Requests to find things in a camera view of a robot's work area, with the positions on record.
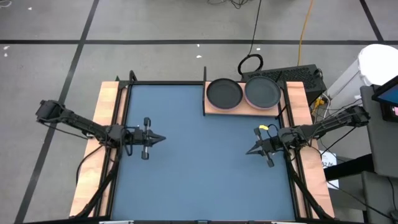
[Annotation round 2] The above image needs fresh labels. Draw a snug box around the black computer case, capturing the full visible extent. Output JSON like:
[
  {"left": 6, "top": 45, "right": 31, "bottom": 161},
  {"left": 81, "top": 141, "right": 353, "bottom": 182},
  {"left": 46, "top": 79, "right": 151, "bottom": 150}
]
[{"left": 241, "top": 63, "right": 328, "bottom": 105}]

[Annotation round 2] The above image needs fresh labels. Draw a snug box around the yellow floor cable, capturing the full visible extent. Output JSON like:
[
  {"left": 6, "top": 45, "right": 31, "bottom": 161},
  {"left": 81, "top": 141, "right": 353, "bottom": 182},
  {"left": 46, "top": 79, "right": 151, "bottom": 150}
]
[{"left": 297, "top": 0, "right": 315, "bottom": 67}]

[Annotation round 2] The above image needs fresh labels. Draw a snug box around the black metal table frame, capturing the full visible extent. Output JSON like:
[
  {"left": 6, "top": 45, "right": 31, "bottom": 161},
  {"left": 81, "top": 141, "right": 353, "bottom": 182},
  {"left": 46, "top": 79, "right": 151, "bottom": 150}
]
[{"left": 70, "top": 70, "right": 335, "bottom": 224}]

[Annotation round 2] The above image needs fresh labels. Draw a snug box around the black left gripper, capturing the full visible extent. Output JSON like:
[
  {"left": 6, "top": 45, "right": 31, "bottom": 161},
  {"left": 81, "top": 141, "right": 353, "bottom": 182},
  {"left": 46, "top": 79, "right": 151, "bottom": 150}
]
[{"left": 124, "top": 117, "right": 167, "bottom": 160}]

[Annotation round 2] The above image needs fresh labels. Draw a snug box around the black cable with loop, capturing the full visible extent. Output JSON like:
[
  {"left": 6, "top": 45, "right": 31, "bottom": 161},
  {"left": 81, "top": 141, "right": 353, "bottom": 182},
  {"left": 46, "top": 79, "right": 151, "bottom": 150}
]
[{"left": 237, "top": 0, "right": 264, "bottom": 76}]

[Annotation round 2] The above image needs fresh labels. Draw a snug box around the wooden table side plank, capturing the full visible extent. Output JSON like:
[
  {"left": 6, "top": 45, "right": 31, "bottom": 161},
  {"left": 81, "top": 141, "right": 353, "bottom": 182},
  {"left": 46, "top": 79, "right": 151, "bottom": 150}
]
[
  {"left": 285, "top": 80, "right": 336, "bottom": 219},
  {"left": 68, "top": 80, "right": 129, "bottom": 218}
]

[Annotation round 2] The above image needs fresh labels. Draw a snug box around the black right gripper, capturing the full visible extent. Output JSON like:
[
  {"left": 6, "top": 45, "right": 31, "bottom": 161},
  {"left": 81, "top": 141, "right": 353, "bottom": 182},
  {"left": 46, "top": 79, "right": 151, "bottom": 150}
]
[{"left": 245, "top": 127, "right": 285, "bottom": 168}]

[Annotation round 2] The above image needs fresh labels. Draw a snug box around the black metal beam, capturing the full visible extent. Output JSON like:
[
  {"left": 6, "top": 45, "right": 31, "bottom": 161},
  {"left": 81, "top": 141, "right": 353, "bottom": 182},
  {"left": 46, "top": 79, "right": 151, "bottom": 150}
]
[{"left": 323, "top": 153, "right": 376, "bottom": 182}]

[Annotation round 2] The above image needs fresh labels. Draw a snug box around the white paper sheet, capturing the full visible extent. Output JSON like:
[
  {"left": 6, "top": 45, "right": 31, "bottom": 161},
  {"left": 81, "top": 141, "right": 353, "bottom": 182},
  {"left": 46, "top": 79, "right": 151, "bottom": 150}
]
[{"left": 319, "top": 150, "right": 340, "bottom": 190}]

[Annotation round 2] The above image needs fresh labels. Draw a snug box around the tablet with blue screen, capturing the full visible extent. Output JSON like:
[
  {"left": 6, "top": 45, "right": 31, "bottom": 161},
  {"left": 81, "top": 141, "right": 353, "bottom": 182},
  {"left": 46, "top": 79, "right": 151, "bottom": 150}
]
[{"left": 371, "top": 75, "right": 398, "bottom": 123}]

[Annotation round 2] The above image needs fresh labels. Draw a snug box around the dark grey plate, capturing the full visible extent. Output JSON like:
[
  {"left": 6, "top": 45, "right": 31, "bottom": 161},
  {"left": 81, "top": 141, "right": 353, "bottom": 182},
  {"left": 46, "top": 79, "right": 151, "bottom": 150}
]
[
  {"left": 206, "top": 77, "right": 244, "bottom": 110},
  {"left": 244, "top": 76, "right": 282, "bottom": 110}
]

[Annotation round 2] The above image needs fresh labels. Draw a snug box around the purple plate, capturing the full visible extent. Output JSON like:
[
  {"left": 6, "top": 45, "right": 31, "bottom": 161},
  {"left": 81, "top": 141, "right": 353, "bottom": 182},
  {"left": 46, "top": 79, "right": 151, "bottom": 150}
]
[{"left": 244, "top": 91, "right": 280, "bottom": 111}]

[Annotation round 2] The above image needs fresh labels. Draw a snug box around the grey cabinet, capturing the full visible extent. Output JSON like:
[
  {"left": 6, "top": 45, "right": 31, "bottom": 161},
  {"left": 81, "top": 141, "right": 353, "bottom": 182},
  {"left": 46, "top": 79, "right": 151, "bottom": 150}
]
[{"left": 359, "top": 84, "right": 398, "bottom": 180}]

